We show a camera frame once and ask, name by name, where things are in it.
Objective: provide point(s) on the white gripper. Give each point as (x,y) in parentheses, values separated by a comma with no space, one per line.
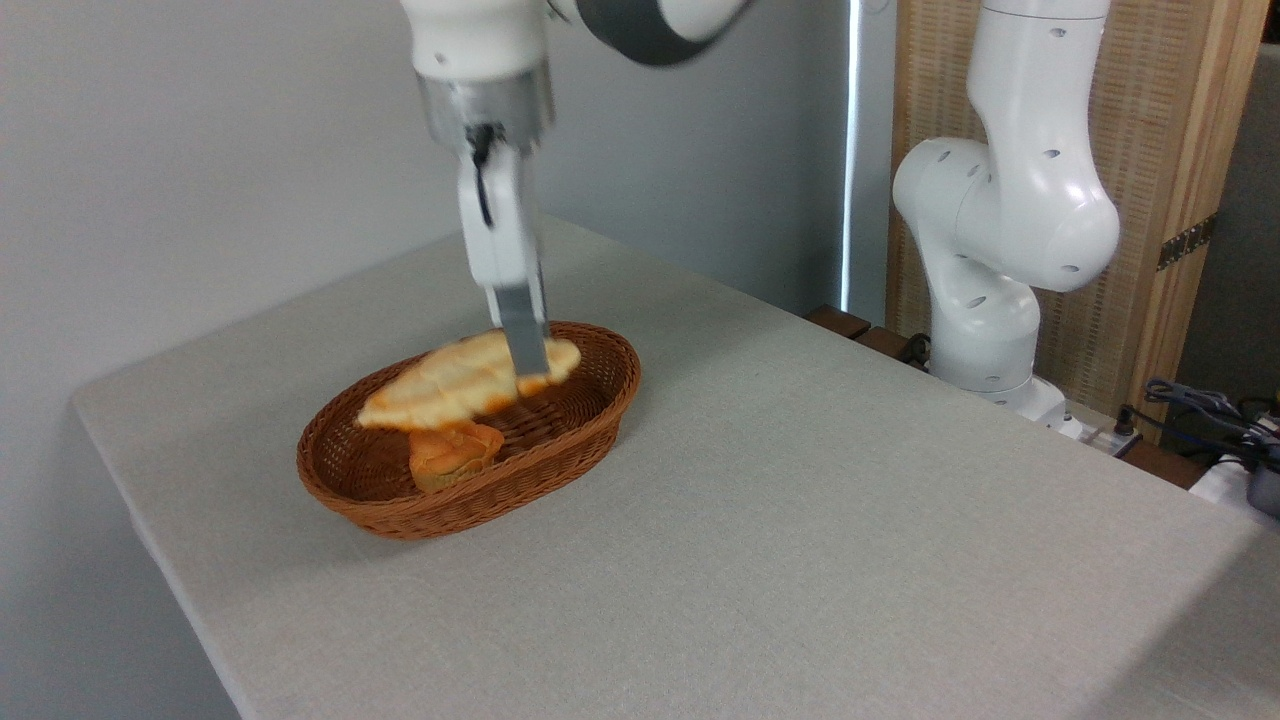
(500,240)

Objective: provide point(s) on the long leaf-shaped bread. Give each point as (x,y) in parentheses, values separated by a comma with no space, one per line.
(450,385)

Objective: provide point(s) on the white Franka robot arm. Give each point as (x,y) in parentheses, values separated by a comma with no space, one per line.
(1010,210)

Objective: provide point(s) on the small round bread roll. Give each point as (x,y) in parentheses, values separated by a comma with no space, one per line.
(452,455)

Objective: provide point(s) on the brown woven wicker basket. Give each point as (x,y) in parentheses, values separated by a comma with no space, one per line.
(370,480)

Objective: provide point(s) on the dark brown wooden board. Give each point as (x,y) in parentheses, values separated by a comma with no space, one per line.
(850,322)

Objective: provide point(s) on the grey linen tablecloth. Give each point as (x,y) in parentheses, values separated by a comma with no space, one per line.
(850,550)

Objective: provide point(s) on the white power strip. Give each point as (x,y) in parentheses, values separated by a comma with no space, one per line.
(1095,432)

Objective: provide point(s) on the metal screen hinge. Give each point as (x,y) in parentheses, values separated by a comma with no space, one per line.
(1187,242)

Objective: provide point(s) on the grey box-shaped device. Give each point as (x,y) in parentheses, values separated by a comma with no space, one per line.
(1265,490)

